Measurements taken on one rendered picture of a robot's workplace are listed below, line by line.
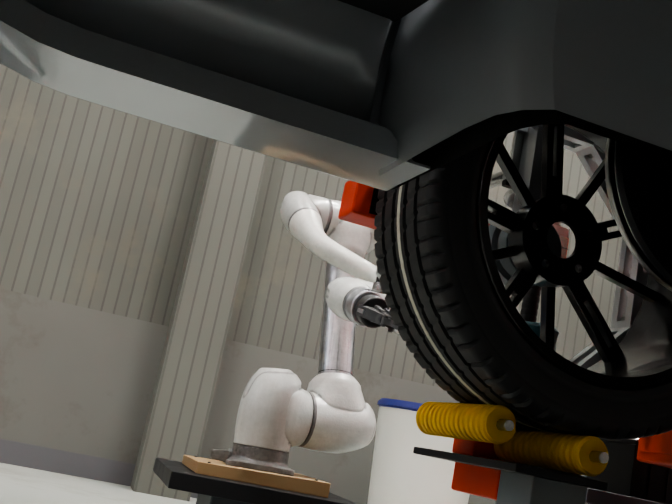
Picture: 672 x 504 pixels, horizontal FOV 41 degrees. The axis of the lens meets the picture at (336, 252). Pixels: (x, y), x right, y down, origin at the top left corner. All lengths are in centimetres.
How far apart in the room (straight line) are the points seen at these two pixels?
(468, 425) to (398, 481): 319
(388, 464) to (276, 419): 228
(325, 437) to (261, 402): 21
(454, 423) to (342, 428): 104
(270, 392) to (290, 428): 11
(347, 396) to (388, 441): 216
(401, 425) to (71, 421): 181
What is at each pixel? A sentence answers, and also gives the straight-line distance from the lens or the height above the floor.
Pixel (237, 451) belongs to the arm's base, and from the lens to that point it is 243.
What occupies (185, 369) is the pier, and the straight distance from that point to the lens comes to 491.
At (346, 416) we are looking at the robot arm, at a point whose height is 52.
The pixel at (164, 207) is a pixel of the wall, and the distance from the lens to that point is 529.
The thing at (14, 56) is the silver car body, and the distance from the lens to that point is 98.
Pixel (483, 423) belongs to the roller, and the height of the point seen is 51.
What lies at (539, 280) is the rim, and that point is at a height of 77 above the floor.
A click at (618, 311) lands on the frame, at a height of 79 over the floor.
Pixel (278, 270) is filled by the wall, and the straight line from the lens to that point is 533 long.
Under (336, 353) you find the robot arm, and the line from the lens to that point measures 256.
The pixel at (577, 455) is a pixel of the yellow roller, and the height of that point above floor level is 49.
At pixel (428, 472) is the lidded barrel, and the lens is 457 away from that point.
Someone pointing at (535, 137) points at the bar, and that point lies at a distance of 173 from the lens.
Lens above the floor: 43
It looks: 12 degrees up
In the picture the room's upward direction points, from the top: 11 degrees clockwise
